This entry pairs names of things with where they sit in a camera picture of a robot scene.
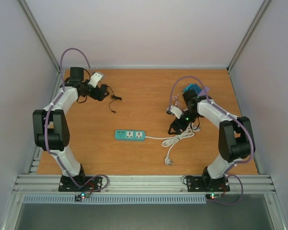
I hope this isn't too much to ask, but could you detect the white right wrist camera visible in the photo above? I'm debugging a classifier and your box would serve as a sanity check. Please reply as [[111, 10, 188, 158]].
[[166, 105, 183, 119]]

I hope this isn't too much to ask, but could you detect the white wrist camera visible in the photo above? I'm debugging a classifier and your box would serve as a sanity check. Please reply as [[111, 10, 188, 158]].
[[88, 72, 104, 88], [166, 105, 183, 119]]

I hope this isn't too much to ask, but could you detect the white charger with cable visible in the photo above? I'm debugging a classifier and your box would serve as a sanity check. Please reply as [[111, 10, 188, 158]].
[[171, 93, 183, 109]]

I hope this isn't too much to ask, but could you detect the teal power strip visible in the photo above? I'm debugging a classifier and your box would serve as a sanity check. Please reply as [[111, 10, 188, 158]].
[[115, 129, 145, 141]]

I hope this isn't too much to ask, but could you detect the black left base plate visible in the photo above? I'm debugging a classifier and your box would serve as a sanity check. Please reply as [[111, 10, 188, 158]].
[[58, 175, 102, 192]]

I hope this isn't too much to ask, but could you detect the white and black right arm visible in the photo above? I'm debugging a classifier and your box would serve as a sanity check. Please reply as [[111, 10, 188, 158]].
[[167, 90, 255, 191]]

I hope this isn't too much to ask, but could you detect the slotted grey cable duct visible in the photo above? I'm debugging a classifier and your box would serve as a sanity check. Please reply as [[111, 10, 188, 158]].
[[23, 195, 206, 205]]

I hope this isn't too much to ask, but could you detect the white power strip cord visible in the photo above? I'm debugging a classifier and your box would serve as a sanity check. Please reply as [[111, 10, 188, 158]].
[[145, 124, 202, 166]]

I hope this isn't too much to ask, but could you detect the aluminium front rail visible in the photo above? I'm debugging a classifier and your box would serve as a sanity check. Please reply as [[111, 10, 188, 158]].
[[12, 174, 276, 194]]

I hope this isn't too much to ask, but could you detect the black power adapter with cable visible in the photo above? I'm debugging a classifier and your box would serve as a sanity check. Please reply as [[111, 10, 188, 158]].
[[101, 84, 122, 113]]

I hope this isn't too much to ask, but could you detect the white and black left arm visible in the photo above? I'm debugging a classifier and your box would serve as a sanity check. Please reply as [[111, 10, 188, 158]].
[[33, 67, 109, 192]]

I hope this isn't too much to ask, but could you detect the right controller board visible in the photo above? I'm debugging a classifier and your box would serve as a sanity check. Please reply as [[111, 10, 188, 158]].
[[206, 193, 223, 200]]

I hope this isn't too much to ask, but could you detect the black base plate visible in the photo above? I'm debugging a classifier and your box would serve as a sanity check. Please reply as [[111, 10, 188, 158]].
[[58, 175, 102, 192], [186, 176, 230, 192]]

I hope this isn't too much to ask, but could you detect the left controller board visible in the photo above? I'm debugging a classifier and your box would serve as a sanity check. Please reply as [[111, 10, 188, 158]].
[[74, 193, 90, 202]]

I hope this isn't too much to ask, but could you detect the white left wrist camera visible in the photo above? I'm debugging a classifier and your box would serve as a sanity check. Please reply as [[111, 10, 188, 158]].
[[88, 72, 104, 88]]

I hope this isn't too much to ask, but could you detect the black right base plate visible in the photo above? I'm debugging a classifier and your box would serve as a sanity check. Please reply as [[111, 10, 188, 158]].
[[186, 176, 230, 192]]

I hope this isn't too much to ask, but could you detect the controller board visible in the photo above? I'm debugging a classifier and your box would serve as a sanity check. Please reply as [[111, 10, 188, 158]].
[[74, 193, 90, 202], [206, 193, 223, 200]]

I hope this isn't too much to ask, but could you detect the blue cube socket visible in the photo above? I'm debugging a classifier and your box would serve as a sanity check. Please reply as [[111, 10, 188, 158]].
[[183, 84, 204, 96]]

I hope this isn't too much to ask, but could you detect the purple power strip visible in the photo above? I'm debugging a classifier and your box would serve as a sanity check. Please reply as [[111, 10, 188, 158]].
[[198, 87, 210, 96]]

